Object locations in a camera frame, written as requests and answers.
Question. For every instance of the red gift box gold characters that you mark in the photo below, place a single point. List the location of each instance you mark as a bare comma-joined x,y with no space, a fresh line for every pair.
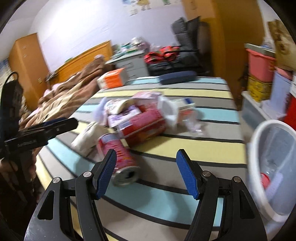
290,118

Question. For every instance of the dark blue glasses case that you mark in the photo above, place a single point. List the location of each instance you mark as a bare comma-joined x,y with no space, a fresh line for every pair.
177,77

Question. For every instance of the purple milk carton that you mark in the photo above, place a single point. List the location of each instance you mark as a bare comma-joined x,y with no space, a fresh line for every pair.
120,110

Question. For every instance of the white round trash bin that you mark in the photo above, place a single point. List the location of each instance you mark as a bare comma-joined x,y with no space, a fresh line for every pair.
271,169

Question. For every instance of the white paper bag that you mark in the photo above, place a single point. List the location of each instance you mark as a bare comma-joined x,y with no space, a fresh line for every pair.
88,137

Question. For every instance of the clear plastic cup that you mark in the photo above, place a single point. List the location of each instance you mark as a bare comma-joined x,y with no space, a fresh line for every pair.
193,125

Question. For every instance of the pink plastic storage bin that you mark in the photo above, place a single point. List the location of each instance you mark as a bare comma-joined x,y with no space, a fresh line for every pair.
261,66

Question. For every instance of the white blue milk carton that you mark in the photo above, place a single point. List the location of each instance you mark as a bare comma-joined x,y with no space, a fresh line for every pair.
185,106

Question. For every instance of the white patterned paper cup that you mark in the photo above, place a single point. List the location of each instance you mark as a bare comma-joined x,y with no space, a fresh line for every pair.
169,110

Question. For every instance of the cartoon couple wall sticker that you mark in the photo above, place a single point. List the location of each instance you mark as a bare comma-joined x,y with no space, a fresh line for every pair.
134,7

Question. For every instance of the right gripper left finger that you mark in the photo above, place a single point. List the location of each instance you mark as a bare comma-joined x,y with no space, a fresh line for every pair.
52,219

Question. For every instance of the large wooden wardrobe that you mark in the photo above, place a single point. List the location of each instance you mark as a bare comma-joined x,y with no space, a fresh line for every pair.
232,24

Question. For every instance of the yellow patterned tin box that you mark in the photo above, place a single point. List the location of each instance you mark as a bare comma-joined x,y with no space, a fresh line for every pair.
259,90

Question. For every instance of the grey bedside drawer cabinet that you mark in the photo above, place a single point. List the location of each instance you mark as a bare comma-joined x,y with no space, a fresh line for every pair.
133,63

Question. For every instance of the wooden headboard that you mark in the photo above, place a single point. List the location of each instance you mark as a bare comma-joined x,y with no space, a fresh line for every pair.
77,63

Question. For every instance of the red plaid bag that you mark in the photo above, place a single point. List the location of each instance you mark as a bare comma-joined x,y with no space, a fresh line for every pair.
161,54

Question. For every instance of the orange white tissue pack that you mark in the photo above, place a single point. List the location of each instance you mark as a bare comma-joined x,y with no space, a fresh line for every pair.
113,79

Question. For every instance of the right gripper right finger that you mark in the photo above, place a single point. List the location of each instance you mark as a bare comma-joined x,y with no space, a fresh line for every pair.
240,218

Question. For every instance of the red cylindrical snack can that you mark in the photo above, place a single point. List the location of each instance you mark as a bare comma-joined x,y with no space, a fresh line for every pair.
126,170

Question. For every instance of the red snack box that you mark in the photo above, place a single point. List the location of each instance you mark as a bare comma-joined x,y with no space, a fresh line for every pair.
141,127

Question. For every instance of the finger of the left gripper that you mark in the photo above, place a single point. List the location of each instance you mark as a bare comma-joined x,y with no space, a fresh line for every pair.
25,142
44,125

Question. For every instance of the orange wooden wardrobe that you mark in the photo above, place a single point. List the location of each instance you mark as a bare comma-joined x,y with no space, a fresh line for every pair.
26,58

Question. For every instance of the grey translucent storage box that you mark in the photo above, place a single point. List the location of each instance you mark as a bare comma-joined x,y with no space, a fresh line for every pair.
252,112

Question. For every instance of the brown paper bag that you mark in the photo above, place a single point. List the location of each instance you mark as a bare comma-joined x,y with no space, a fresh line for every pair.
284,45

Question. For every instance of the striped bed sheet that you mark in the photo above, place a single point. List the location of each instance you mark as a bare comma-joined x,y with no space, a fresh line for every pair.
157,206

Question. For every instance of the brown fleece blanket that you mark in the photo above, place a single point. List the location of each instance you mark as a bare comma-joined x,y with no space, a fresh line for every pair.
67,97

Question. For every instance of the black office chair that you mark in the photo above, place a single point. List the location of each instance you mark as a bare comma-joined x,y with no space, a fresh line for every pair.
193,52

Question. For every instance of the pink white carton box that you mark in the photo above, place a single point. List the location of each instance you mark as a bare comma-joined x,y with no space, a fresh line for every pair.
146,99

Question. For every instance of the person's left hand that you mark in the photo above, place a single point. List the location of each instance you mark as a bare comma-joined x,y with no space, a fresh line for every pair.
8,167

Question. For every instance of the lavender plastic bucket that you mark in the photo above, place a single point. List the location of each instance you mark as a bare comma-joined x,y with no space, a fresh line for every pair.
280,93

